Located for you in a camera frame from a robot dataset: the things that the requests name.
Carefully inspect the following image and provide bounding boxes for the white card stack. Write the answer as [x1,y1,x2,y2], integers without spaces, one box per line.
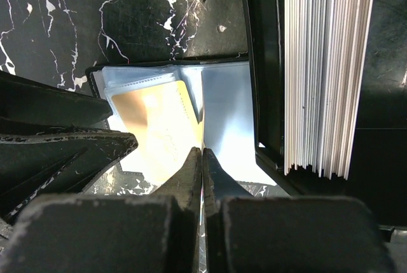
[284,0,373,179]

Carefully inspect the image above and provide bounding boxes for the black card holder wallet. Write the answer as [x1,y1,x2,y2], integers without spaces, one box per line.
[86,59,280,197]

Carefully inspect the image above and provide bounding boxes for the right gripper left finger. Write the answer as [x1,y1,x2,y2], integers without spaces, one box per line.
[152,147,202,272]

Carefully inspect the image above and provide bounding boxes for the brown credit card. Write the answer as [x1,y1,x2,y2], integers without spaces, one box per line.
[111,80,200,185]

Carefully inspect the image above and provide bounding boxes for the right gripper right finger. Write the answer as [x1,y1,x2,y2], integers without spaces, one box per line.
[202,148,252,272]

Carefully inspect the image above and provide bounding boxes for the black card box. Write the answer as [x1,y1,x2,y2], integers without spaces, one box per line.
[243,0,406,239]

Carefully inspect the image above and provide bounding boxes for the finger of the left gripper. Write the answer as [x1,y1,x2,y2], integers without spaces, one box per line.
[1,71,112,127]
[1,128,138,225]

